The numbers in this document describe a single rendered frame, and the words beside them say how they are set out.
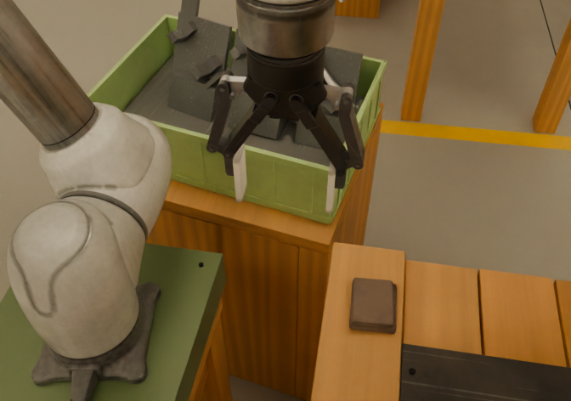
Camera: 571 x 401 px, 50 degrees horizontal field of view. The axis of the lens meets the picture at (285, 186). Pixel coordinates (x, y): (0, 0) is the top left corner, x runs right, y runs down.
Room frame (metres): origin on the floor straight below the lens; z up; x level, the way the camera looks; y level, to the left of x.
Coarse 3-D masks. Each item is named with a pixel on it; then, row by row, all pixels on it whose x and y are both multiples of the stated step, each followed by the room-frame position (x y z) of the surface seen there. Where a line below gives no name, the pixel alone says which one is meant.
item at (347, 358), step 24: (336, 264) 0.69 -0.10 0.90; (360, 264) 0.69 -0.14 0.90; (384, 264) 0.69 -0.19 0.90; (336, 288) 0.64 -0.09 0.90; (336, 312) 0.59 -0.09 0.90; (336, 336) 0.54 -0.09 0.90; (360, 336) 0.54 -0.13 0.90; (384, 336) 0.54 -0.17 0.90; (336, 360) 0.49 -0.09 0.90; (360, 360) 0.49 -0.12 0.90; (384, 360) 0.49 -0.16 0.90; (336, 384) 0.45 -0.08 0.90; (360, 384) 0.45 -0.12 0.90; (384, 384) 0.45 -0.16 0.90
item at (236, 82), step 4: (224, 76) 0.51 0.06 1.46; (228, 76) 0.51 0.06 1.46; (232, 76) 0.51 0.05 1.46; (236, 76) 0.51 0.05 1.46; (240, 76) 0.51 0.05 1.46; (244, 76) 0.51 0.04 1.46; (220, 80) 0.51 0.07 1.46; (224, 80) 0.50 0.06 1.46; (228, 80) 0.50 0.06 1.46; (232, 80) 0.50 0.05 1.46; (236, 80) 0.50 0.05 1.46; (240, 80) 0.50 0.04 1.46; (244, 80) 0.50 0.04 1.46; (232, 84) 0.50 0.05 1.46; (236, 84) 0.50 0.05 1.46; (240, 84) 0.50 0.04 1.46; (232, 88) 0.50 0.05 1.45; (236, 88) 0.50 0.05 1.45; (240, 88) 0.50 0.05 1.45; (232, 92) 0.50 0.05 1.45; (236, 92) 0.50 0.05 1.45; (232, 96) 0.50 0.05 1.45; (236, 96) 0.50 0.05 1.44
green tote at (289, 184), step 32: (160, 32) 1.43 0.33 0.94; (128, 64) 1.28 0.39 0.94; (160, 64) 1.40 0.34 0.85; (384, 64) 1.25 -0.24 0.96; (96, 96) 1.14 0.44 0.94; (128, 96) 1.25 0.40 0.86; (160, 128) 1.02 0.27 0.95; (192, 160) 1.00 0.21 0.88; (256, 160) 0.94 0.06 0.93; (288, 160) 0.91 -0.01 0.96; (224, 192) 0.97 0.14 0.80; (256, 192) 0.94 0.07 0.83; (288, 192) 0.91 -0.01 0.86; (320, 192) 0.89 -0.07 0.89
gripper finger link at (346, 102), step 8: (344, 96) 0.48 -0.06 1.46; (352, 96) 0.48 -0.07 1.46; (344, 104) 0.48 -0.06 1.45; (352, 104) 0.50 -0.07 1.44; (344, 112) 0.48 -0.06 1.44; (352, 112) 0.49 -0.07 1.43; (344, 120) 0.48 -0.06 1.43; (352, 120) 0.48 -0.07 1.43; (344, 128) 0.48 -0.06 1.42; (352, 128) 0.48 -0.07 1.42; (344, 136) 0.48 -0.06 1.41; (352, 136) 0.47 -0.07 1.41; (360, 136) 0.49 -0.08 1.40; (352, 144) 0.47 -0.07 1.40; (360, 144) 0.48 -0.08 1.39; (352, 152) 0.47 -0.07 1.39; (360, 152) 0.48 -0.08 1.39; (352, 160) 0.47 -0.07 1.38; (360, 160) 0.47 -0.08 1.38; (360, 168) 0.47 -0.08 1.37
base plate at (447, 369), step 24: (408, 360) 0.49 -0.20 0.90; (432, 360) 0.49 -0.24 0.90; (456, 360) 0.49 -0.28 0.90; (480, 360) 0.49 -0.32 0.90; (504, 360) 0.49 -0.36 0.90; (408, 384) 0.45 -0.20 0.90; (432, 384) 0.45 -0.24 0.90; (456, 384) 0.45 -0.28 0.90; (480, 384) 0.45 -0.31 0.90; (504, 384) 0.45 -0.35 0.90; (528, 384) 0.45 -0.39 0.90; (552, 384) 0.45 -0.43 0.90
